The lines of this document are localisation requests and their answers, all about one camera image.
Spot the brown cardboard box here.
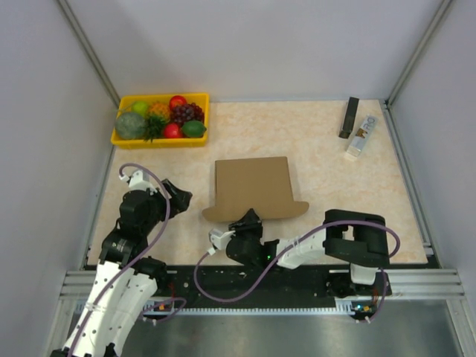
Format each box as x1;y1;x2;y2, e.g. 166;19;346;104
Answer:
202;156;309;222

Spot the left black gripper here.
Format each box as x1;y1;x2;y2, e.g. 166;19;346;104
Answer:
142;178;192;234

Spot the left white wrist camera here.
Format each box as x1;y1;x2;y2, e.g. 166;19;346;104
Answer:
119;170;158;196

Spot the yellow plastic tray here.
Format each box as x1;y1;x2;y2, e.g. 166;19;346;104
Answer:
111;92;210;149

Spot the green apple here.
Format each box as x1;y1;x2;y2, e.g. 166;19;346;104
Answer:
131;101;149;117

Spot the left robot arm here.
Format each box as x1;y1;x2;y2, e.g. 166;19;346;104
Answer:
51;177;193;356

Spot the purple grapes bunch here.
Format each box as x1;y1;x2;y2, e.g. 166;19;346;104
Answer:
170;103;205;126

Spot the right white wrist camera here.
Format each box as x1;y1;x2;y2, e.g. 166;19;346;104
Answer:
208;228;235;256

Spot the red apple front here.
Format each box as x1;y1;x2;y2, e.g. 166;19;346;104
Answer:
163;123;183;139

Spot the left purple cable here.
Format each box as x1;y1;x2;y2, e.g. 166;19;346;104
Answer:
66;162;188;356

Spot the green melon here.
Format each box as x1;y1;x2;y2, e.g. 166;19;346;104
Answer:
115;112;147;140

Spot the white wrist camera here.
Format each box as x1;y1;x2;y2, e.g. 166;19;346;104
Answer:
208;228;235;256
119;170;158;196

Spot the orange pineapple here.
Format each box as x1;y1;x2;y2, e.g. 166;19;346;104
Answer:
146;102;170;121

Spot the white silver carton box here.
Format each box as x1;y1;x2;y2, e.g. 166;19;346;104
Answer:
345;115;379;160

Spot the red apple back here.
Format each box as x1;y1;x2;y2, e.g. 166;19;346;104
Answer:
169;95;187;110

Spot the green lemon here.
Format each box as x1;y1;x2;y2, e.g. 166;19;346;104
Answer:
181;120;207;138

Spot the black carton box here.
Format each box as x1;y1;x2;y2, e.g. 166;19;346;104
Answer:
338;97;360;139

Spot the red apple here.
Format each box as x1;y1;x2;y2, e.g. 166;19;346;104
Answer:
169;95;187;110
163;123;183;139

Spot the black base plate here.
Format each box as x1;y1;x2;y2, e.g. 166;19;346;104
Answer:
152;266;384;309

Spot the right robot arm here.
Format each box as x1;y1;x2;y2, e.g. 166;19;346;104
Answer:
212;209;391;298

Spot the aluminium frame rail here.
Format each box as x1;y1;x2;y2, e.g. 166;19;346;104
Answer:
43;269;465;356

